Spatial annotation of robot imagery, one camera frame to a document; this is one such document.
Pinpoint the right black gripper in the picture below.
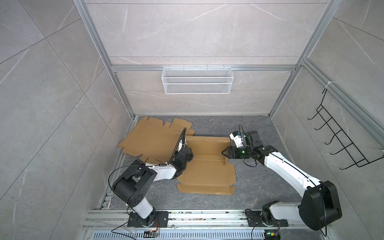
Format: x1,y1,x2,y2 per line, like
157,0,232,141
221,145,254,159

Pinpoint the brown cardboard box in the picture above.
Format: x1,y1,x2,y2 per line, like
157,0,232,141
177,136,236,196

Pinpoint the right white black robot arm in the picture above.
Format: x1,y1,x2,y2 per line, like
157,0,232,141
222,130,343,231

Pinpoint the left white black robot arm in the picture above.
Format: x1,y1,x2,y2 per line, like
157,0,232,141
111,146,194,220

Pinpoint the left flat cardboard stack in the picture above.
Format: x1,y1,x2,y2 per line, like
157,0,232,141
118,116,195,165

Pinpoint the left small circuit board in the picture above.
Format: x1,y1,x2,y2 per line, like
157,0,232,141
143,231,160,238

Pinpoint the small circuit board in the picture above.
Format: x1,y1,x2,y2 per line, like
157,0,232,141
265,230,281,240
143,231,160,238

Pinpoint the right small circuit board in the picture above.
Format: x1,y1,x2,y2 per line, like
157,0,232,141
265,230,281,240

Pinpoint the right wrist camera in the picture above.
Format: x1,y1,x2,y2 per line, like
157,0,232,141
230,131,248,148

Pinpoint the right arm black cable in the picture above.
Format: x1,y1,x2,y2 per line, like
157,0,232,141
238,124,328,238

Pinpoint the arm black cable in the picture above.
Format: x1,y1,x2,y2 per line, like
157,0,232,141
107,127,187,240
238,124,328,238

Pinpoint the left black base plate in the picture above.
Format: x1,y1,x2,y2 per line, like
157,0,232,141
127,211,169,228

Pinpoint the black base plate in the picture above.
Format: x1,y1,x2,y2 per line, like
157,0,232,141
245,209,289,227
127,211,169,228

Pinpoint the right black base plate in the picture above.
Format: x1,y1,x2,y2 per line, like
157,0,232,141
245,209,289,227

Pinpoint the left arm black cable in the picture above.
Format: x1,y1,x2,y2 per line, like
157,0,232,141
107,127,187,240

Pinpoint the white wire mesh basket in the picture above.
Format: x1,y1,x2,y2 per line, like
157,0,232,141
161,67,234,95

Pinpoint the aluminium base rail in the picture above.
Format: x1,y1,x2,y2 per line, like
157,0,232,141
83,209,309,230

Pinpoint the slotted grey cable duct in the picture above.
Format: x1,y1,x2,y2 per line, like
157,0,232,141
91,229,265,240

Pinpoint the black wire hook rack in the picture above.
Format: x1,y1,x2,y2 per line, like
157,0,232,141
307,89,384,170

